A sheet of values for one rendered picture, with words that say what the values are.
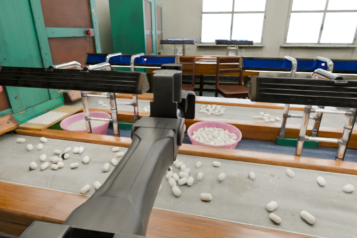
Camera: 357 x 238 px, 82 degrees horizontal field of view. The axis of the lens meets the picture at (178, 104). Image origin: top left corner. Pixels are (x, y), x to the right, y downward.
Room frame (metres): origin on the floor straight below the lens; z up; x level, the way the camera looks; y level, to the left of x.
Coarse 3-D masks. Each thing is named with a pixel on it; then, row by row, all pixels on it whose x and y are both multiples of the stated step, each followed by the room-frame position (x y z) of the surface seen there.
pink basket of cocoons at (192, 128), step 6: (192, 126) 1.00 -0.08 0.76; (204, 126) 1.04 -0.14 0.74; (210, 126) 1.05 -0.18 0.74; (216, 126) 1.04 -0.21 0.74; (222, 126) 1.03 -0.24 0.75; (228, 126) 1.01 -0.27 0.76; (234, 126) 0.99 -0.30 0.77; (192, 132) 0.98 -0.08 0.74; (234, 132) 0.97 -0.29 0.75; (240, 132) 0.92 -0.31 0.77; (192, 138) 0.86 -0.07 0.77; (240, 138) 0.86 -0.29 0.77; (198, 144) 0.84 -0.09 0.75; (204, 144) 0.81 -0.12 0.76; (210, 144) 0.80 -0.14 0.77; (228, 144) 0.80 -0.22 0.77; (234, 144) 0.83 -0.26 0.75
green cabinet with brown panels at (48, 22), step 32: (0, 0) 1.08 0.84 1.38; (32, 0) 1.25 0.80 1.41; (64, 0) 1.51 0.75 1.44; (0, 32) 1.03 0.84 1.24; (32, 32) 1.21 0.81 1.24; (64, 32) 1.44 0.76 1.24; (96, 32) 1.80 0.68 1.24; (0, 64) 0.99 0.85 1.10; (32, 64) 1.17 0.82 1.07; (0, 96) 0.96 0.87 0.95; (32, 96) 1.12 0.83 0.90
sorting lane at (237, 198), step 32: (0, 160) 0.72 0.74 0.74; (32, 160) 0.72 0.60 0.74; (64, 160) 0.72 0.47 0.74; (96, 160) 0.72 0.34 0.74; (192, 160) 0.72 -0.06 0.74; (224, 160) 0.72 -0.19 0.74; (64, 192) 0.55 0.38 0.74; (160, 192) 0.55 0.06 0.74; (192, 192) 0.55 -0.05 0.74; (224, 192) 0.55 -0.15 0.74; (256, 192) 0.55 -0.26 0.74; (288, 192) 0.55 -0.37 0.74; (320, 192) 0.55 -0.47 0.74; (352, 192) 0.55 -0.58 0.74; (256, 224) 0.43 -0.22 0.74; (288, 224) 0.43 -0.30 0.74; (320, 224) 0.43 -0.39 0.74; (352, 224) 0.43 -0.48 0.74
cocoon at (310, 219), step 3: (303, 213) 0.45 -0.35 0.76; (306, 213) 0.44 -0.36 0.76; (303, 216) 0.44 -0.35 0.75; (306, 216) 0.44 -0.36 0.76; (309, 216) 0.43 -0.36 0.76; (312, 216) 0.43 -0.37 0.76; (306, 219) 0.43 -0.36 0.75; (309, 219) 0.43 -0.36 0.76; (312, 219) 0.43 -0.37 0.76; (309, 222) 0.43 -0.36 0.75; (312, 222) 0.42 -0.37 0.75
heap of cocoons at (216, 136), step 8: (200, 128) 1.02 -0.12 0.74; (208, 128) 1.02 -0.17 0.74; (216, 128) 1.02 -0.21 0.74; (192, 136) 0.93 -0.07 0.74; (200, 136) 0.93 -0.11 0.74; (208, 136) 0.93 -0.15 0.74; (216, 136) 0.93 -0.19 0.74; (224, 136) 0.94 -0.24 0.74; (232, 136) 0.94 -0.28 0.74; (216, 144) 0.85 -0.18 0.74
